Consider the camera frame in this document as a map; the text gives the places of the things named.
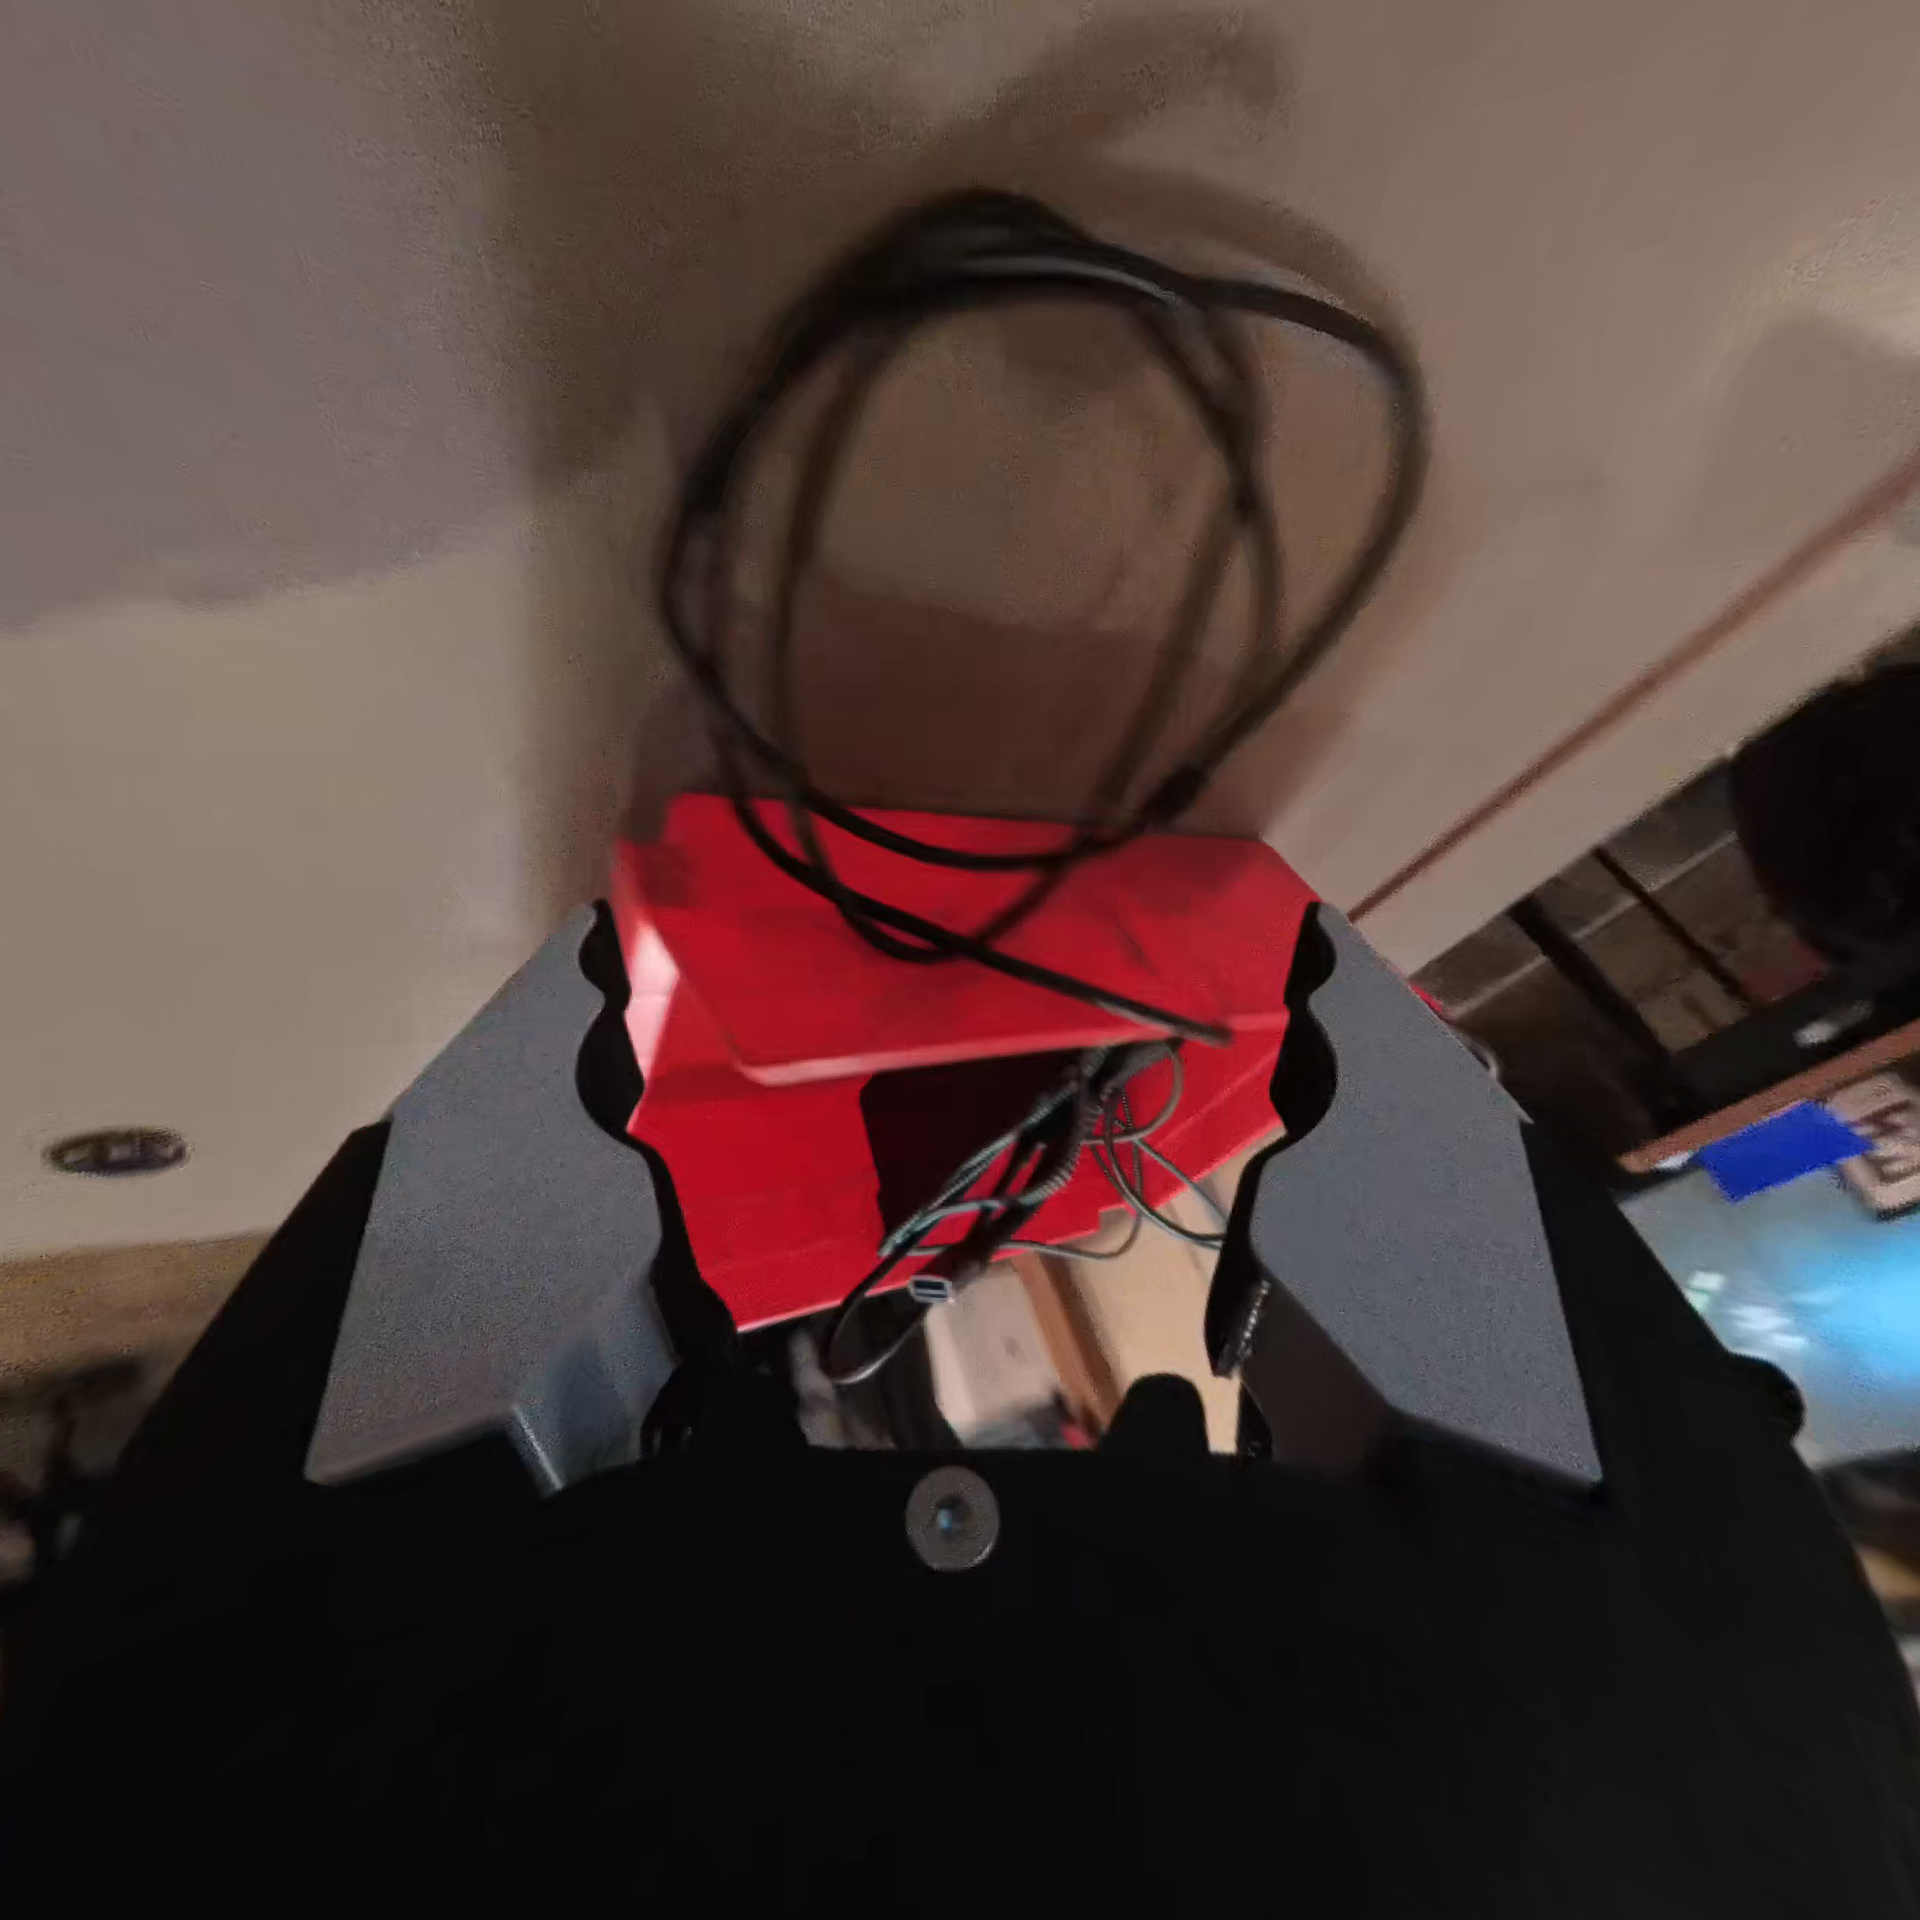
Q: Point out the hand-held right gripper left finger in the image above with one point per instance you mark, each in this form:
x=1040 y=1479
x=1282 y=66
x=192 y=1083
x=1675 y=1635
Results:
x=494 y=1231

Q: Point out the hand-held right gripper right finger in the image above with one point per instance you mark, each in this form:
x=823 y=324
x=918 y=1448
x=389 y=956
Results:
x=1424 y=1231

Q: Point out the blue storage bin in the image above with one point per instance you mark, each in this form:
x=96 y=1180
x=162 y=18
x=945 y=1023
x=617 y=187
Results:
x=1785 y=1147

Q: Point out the round metal table grommet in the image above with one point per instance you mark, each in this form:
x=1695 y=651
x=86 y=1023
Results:
x=117 y=1151

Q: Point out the red plastic bin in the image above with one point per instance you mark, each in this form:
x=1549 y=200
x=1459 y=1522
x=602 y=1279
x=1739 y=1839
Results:
x=781 y=1171

